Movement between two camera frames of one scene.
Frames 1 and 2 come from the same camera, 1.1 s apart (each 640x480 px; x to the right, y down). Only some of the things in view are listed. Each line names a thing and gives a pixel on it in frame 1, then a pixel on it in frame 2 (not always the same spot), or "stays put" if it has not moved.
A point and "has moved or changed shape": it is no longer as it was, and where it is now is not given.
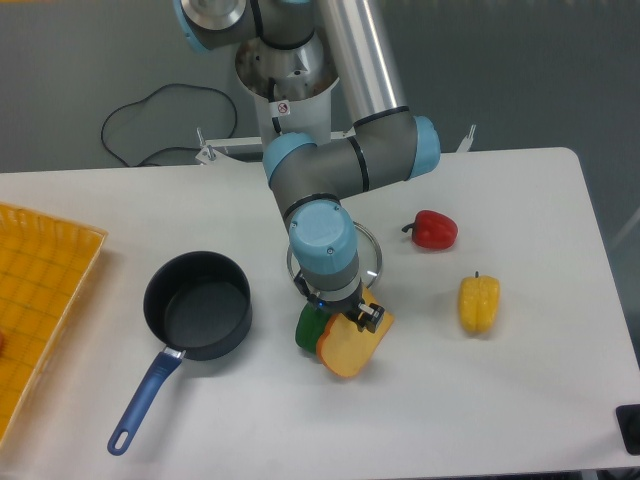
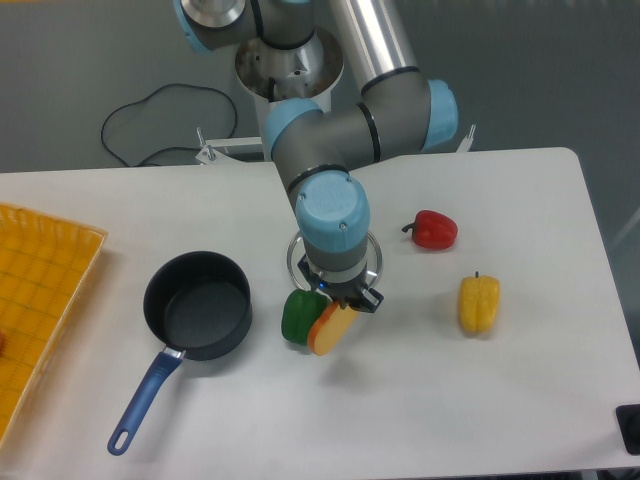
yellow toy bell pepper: (479, 298) stays put
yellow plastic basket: (45, 264) stays put
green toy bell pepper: (312, 323) → (300, 309)
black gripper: (371, 314) → (345, 289)
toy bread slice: (347, 350) has moved or changed shape
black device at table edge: (628, 417) stays put
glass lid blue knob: (369, 252) stays put
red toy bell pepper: (432, 231) stays put
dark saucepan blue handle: (198, 305) stays put
